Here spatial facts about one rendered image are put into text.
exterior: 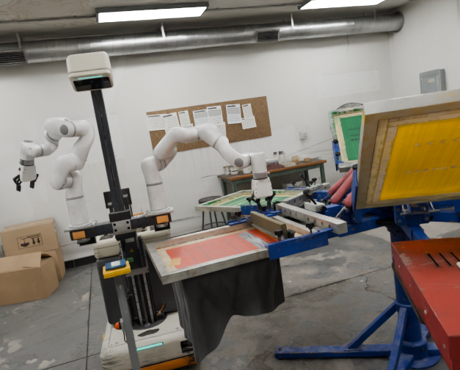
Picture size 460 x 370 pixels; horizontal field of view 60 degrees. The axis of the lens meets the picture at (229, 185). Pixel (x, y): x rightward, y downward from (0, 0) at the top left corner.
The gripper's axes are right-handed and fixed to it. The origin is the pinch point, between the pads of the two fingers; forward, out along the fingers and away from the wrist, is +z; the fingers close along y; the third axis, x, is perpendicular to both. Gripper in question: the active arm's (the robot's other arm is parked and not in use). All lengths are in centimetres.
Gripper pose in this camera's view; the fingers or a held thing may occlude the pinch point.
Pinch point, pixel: (264, 206)
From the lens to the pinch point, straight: 209.7
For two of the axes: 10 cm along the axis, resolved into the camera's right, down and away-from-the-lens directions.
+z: 1.4, 9.8, 1.5
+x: 3.1, 1.0, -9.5
